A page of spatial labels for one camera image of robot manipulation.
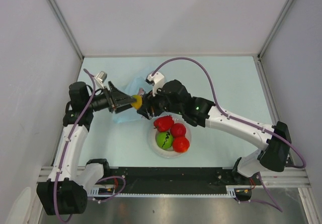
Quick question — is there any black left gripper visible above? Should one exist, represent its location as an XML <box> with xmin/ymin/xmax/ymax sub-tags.
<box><xmin>86</xmin><ymin>82</ymin><xmax>136</xmax><ymax>114</ymax></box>

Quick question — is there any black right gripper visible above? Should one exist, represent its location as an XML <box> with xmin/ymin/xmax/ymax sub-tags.
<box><xmin>137</xmin><ymin>84</ymin><xmax>183</xmax><ymax>121</ymax></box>

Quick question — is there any yellow green fake mango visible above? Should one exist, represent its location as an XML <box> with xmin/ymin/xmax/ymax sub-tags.
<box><xmin>130</xmin><ymin>95</ymin><xmax>143</xmax><ymax>110</ymax></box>

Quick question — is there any light blue plastic bag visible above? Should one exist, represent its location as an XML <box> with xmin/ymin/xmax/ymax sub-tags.
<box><xmin>113</xmin><ymin>66</ymin><xmax>154</xmax><ymax>124</ymax></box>

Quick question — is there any red fake bell pepper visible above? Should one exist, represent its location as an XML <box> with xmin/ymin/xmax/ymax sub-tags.
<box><xmin>153</xmin><ymin>115</ymin><xmax>175</xmax><ymax>132</ymax></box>

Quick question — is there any white paper plate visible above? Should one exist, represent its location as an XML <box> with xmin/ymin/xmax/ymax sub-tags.
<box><xmin>147</xmin><ymin>116</ymin><xmax>192</xmax><ymax>158</ymax></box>

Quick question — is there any green fake watermelon ball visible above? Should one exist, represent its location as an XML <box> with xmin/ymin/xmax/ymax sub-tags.
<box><xmin>156</xmin><ymin>132</ymin><xmax>174</xmax><ymax>150</ymax></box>

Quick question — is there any red fake apple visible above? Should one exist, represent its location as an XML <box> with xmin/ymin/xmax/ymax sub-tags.
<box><xmin>170</xmin><ymin>123</ymin><xmax>187</xmax><ymax>138</ymax></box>

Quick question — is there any red fake tomato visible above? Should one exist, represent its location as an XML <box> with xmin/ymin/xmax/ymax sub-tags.
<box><xmin>172</xmin><ymin>136</ymin><xmax>190</xmax><ymax>153</ymax></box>

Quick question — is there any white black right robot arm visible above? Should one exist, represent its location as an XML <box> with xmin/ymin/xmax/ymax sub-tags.
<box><xmin>137</xmin><ymin>80</ymin><xmax>291</xmax><ymax>184</ymax></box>

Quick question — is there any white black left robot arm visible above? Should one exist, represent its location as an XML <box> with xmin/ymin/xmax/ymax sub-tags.
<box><xmin>36</xmin><ymin>82</ymin><xmax>137</xmax><ymax>216</ymax></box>

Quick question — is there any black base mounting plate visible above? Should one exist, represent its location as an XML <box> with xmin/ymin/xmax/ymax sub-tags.
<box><xmin>83</xmin><ymin>166</ymin><xmax>262</xmax><ymax>195</ymax></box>

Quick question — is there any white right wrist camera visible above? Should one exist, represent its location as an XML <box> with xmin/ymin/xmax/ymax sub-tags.
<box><xmin>145</xmin><ymin>72</ymin><xmax>166</xmax><ymax>97</ymax></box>

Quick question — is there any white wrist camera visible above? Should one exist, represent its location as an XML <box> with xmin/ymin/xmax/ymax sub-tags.
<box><xmin>94</xmin><ymin>71</ymin><xmax>107</xmax><ymax>89</ymax></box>
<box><xmin>145</xmin><ymin>72</ymin><xmax>166</xmax><ymax>97</ymax></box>

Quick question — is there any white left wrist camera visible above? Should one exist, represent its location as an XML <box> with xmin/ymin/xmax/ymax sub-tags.
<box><xmin>94</xmin><ymin>71</ymin><xmax>107</xmax><ymax>89</ymax></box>

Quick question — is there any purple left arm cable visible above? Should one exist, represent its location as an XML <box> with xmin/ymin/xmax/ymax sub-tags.
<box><xmin>53</xmin><ymin>68</ymin><xmax>126</xmax><ymax>222</ymax></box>

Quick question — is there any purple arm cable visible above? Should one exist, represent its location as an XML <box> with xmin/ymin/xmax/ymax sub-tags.
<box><xmin>53</xmin><ymin>68</ymin><xmax>126</xmax><ymax>222</ymax></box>
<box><xmin>151</xmin><ymin>57</ymin><xmax>307</xmax><ymax>212</ymax></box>

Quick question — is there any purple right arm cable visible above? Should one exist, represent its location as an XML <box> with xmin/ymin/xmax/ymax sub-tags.
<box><xmin>151</xmin><ymin>57</ymin><xmax>307</xmax><ymax>212</ymax></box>

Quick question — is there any aluminium frame rail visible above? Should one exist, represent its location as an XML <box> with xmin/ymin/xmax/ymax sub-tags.
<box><xmin>254</xmin><ymin>55</ymin><xmax>321</xmax><ymax>223</ymax></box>

